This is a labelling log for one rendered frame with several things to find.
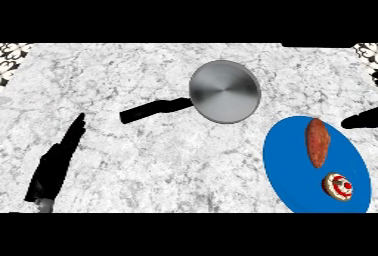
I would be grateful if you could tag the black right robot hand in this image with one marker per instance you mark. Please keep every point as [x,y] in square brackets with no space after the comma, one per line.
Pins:
[363,120]

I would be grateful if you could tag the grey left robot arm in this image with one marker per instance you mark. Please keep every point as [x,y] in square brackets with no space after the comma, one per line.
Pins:
[45,206]

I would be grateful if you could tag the brown sweet potato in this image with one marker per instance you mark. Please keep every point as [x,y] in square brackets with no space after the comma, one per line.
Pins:
[317,143]

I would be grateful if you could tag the blue plate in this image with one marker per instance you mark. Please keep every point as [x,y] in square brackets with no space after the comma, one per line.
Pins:
[299,173]

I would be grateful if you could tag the cupcake with red topping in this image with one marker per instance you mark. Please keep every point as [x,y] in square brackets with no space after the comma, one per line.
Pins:
[338,186]

